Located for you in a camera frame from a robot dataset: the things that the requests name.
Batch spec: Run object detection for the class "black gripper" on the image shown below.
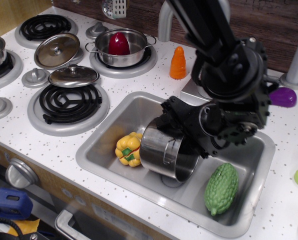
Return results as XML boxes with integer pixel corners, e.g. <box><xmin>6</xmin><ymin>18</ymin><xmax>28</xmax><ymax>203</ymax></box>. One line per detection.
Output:
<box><xmin>155</xmin><ymin>96</ymin><xmax>218</xmax><ymax>159</ymax></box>

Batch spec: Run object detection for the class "right rear burner ring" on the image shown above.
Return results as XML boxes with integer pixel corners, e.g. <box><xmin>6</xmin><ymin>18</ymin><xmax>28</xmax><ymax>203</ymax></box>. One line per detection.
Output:
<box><xmin>89</xmin><ymin>46</ymin><xmax>158</xmax><ymax>79</ymax></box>

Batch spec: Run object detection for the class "rear black coil burner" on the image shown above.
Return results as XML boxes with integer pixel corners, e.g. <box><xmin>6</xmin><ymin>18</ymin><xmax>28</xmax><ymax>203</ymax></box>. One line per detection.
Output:
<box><xmin>14</xmin><ymin>14</ymin><xmax>78</xmax><ymax>50</ymax></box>

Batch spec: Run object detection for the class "red toy pepper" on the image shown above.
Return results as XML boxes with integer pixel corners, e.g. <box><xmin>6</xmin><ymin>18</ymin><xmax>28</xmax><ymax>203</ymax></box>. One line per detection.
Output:
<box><xmin>108</xmin><ymin>32</ymin><xmax>130</xmax><ymax>56</ymax></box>

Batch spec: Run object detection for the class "yellow cloth piece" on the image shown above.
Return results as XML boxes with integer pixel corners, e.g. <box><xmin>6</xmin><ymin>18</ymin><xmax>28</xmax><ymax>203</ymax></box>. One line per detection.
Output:
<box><xmin>13</xmin><ymin>219</ymin><xmax>40</xmax><ymax>235</ymax></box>

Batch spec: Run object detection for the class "left burner ring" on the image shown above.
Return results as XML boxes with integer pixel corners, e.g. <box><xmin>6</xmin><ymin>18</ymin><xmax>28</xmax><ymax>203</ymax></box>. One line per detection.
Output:
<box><xmin>0</xmin><ymin>49</ymin><xmax>24</xmax><ymax>93</ymax></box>

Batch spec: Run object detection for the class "grey stove knob rear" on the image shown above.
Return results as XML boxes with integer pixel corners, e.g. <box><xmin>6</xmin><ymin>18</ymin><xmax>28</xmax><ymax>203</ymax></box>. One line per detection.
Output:
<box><xmin>85</xmin><ymin>22</ymin><xmax>108</xmax><ymax>40</ymax></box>

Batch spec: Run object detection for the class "stainless steel sink basin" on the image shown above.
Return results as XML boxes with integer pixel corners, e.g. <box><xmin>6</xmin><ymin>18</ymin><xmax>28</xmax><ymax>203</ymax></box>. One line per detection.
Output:
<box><xmin>76</xmin><ymin>92</ymin><xmax>275</xmax><ymax>238</ymax></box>

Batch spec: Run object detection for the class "grey stove knob middle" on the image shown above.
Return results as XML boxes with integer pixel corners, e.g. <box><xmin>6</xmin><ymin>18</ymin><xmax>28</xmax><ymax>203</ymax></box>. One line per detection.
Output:
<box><xmin>21</xmin><ymin>68</ymin><xmax>50</xmax><ymax>89</ymax></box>

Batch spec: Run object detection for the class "front black coil burner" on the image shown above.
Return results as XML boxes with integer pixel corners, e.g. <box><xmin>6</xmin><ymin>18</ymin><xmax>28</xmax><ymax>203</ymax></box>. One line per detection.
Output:
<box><xmin>27</xmin><ymin>83</ymin><xmax>109</xmax><ymax>137</ymax></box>

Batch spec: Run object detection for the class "flat steel pot lid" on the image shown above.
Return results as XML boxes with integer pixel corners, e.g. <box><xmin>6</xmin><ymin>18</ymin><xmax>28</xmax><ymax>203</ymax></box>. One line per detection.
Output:
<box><xmin>34</xmin><ymin>33</ymin><xmax>80</xmax><ymax>70</ymax></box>

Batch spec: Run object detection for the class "tall steel pot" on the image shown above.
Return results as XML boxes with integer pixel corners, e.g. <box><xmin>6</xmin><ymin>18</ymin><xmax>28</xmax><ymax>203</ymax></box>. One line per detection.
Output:
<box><xmin>140</xmin><ymin>117</ymin><xmax>200</xmax><ymax>184</ymax></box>

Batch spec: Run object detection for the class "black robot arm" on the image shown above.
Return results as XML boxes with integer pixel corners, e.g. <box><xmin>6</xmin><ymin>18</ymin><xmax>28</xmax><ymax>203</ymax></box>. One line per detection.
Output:
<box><xmin>156</xmin><ymin>0</ymin><xmax>271</xmax><ymax>158</ymax></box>

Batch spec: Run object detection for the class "burner ring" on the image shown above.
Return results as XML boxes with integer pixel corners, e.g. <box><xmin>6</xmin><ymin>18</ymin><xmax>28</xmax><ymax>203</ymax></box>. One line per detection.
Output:
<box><xmin>89</xmin><ymin>46</ymin><xmax>158</xmax><ymax>79</ymax></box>
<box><xmin>0</xmin><ymin>49</ymin><xmax>24</xmax><ymax>93</ymax></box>

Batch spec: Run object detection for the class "purple toy eggplant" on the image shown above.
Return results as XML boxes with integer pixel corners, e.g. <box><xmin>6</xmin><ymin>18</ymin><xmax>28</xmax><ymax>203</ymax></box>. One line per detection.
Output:
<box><xmin>269</xmin><ymin>87</ymin><xmax>297</xmax><ymax>108</ymax></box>

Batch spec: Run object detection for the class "yellow toy bell pepper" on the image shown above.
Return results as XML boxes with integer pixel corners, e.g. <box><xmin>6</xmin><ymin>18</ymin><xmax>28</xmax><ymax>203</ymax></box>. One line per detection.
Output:
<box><xmin>115</xmin><ymin>132</ymin><xmax>142</xmax><ymax>167</ymax></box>

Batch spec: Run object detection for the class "domed steel pot lid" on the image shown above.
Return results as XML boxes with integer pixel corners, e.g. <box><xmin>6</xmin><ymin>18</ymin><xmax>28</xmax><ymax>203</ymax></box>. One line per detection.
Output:
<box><xmin>48</xmin><ymin>64</ymin><xmax>99</xmax><ymax>88</ymax></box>

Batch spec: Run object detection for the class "green toy bitter gourd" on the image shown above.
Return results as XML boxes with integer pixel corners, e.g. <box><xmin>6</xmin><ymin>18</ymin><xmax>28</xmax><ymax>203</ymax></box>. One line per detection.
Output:
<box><xmin>204</xmin><ymin>162</ymin><xmax>239</xmax><ymax>216</ymax></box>

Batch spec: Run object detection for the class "small steel pot with handles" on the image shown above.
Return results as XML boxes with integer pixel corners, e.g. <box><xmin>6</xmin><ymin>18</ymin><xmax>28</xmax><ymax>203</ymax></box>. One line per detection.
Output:
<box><xmin>85</xmin><ymin>28</ymin><xmax>157</xmax><ymax>68</ymax></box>

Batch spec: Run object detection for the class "grey oven door handle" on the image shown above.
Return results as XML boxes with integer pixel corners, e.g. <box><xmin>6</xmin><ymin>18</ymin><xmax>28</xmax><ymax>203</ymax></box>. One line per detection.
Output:
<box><xmin>54</xmin><ymin>209</ymin><xmax>90</xmax><ymax>240</ymax></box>

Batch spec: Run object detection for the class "silver toy faucet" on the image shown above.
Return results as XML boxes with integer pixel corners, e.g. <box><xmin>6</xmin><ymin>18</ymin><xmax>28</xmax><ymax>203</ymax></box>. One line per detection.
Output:
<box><xmin>157</xmin><ymin>0</ymin><xmax>231</xmax><ymax>101</ymax></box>

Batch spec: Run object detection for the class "orange toy carrot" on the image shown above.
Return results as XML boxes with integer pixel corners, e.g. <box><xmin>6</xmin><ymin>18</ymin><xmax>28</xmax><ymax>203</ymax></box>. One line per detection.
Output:
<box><xmin>169</xmin><ymin>46</ymin><xmax>186</xmax><ymax>80</ymax></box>

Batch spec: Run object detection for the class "black coil burner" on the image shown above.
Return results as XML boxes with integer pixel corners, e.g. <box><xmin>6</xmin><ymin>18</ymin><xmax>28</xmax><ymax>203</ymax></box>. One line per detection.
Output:
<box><xmin>14</xmin><ymin>14</ymin><xmax>78</xmax><ymax>50</ymax></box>
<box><xmin>27</xmin><ymin>83</ymin><xmax>109</xmax><ymax>137</ymax></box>

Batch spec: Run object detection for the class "blue plastic tool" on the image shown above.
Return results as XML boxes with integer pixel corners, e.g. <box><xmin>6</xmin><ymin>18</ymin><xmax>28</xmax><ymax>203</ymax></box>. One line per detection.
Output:
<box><xmin>0</xmin><ymin>188</ymin><xmax>33</xmax><ymax>220</ymax></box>

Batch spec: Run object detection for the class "silver oven dial knob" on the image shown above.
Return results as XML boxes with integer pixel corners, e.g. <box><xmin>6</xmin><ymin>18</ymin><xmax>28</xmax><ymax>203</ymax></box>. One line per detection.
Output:
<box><xmin>5</xmin><ymin>158</ymin><xmax>39</xmax><ymax>189</ymax></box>

